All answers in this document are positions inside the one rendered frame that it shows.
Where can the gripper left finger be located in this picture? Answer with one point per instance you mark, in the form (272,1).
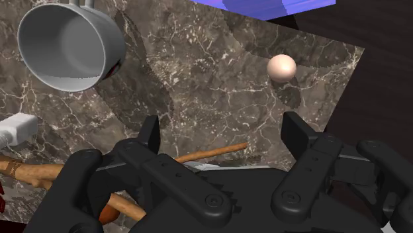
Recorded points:
(180,184)

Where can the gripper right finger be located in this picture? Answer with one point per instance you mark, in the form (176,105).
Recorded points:
(306,174)

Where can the thin brown wooden stick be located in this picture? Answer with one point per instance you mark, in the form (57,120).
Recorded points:
(219,150)

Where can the pale pink ball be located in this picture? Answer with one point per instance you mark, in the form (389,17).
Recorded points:
(281,67)

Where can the white plug adapter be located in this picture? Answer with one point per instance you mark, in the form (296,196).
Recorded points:
(17,127)

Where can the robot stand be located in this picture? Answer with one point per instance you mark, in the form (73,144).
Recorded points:
(264,6)

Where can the grey mug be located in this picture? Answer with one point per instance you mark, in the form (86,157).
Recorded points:
(64,48)

